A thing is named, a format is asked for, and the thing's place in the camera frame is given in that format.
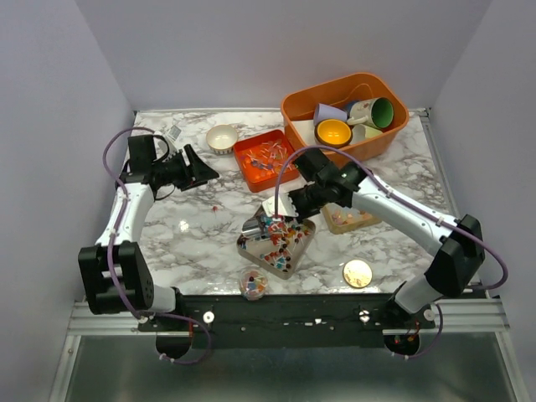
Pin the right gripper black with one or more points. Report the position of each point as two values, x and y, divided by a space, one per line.
301 215

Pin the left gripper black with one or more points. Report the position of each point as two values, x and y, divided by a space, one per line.
200 172

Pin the gold tin with popsicle candies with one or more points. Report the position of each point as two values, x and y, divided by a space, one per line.
341 220

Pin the brown tray with lollipops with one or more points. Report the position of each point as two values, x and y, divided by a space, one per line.
281 252

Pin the orange square candy tray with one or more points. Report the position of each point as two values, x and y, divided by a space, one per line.
260 159

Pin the gold round jar lid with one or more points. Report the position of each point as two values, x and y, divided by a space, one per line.
357 273

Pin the clear glass jar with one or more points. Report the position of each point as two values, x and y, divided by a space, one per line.
253 285

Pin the metal scoop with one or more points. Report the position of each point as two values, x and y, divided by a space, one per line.
256 227

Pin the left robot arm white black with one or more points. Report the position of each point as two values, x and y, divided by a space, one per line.
113 270

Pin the white ceramic bowl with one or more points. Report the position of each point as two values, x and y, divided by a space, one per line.
221 139

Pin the yellow inside bowl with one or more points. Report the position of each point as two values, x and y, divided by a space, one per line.
333 133

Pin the cream cup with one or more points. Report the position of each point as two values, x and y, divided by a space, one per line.
368 133

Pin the large orange plastic bin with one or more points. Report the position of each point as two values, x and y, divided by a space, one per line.
298 110

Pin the lavender cup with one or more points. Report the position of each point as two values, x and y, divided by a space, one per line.
325 112

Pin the blue cup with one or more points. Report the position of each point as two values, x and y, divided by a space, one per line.
348 106

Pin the floral mug green inside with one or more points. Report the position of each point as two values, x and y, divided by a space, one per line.
377 113

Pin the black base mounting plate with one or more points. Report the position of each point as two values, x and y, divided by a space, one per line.
288 321

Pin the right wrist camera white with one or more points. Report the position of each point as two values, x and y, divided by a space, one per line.
280 206

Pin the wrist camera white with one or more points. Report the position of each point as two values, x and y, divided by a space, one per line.
280 206
167 142

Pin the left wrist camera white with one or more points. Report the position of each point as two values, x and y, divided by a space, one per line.
167 142

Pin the aluminium rail frame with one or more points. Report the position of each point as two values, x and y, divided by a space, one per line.
108 358

